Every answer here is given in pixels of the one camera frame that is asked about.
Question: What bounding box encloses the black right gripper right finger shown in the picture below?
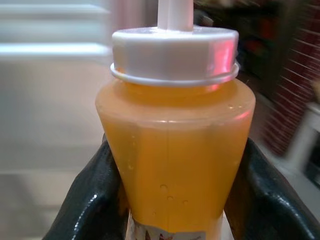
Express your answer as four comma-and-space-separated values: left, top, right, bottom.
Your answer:
223, 136, 320, 240

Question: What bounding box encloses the orange juice bottle white cap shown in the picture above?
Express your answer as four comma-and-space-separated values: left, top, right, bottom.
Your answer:
94, 0, 257, 240

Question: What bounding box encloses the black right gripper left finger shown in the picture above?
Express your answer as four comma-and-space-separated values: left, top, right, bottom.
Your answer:
41, 133, 131, 240

